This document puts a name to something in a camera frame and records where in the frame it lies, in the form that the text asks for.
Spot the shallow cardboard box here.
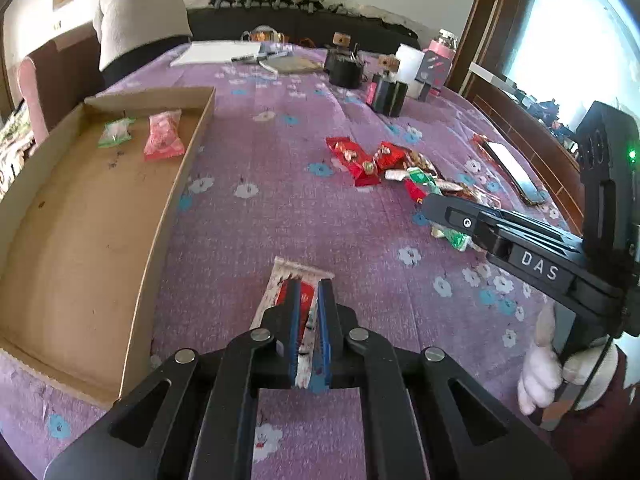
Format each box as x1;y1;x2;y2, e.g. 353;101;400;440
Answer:
0;86;217;406

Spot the pink candy packet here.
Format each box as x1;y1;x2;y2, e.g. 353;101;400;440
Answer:
143;109;186;162

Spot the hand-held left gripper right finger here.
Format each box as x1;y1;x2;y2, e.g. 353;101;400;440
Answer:
316;278;573;480

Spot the clear glass pot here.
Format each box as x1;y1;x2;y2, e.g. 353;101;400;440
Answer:
242;25;286;45

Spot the white red snack packet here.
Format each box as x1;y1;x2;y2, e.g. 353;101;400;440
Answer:
250;256;335;391

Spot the grey pink box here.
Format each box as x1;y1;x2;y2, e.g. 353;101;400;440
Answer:
414;51;453;102

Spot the person's right hand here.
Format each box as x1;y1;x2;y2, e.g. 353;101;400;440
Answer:
517;302;621;416

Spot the white cylindrical container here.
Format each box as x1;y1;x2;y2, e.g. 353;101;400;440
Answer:
395;44;426;98

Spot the pink upholstered chair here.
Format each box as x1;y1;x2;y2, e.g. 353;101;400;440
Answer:
17;35;106;143

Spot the brown notebook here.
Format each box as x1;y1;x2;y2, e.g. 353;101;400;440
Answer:
260;55;325;76

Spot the floral patterned cloth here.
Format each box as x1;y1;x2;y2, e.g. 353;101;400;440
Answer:
0;105;38;201

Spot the black box pink label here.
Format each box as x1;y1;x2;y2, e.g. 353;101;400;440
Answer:
365;71;396;113

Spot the pink bottle metal cap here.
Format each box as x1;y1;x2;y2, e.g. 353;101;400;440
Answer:
422;29;459;63

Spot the plain black box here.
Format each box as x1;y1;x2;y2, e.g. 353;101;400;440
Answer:
390;77;410;117

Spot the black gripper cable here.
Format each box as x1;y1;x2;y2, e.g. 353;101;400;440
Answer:
572;332;613;411

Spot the person's right forearm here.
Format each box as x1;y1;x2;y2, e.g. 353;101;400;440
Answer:
542;347;640;480

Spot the wooden framed window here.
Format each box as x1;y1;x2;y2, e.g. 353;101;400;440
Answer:
447;0;640;233

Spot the white paper pad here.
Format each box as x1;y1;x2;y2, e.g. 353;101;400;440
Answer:
169;40;263;67

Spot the smartphone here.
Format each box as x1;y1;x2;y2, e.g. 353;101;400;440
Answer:
481;140;548;206

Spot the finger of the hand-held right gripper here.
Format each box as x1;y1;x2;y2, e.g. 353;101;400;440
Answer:
422;194;583;257

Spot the pile of assorted snack wrappers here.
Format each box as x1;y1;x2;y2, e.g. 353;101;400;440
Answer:
325;134;501;253

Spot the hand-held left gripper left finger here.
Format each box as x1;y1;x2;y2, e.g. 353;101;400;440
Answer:
44;279;304;480

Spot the purple floral tablecloth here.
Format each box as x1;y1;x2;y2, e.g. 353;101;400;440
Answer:
0;40;591;480

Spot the green clear candy packet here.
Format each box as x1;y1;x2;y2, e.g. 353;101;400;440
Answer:
98;118;137;149

